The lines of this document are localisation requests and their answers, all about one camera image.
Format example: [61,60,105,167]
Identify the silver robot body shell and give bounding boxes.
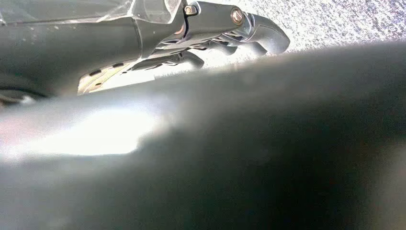
[0,39,406,230]

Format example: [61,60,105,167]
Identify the transparent plastic film wrap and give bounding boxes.
[0,0,184,25]

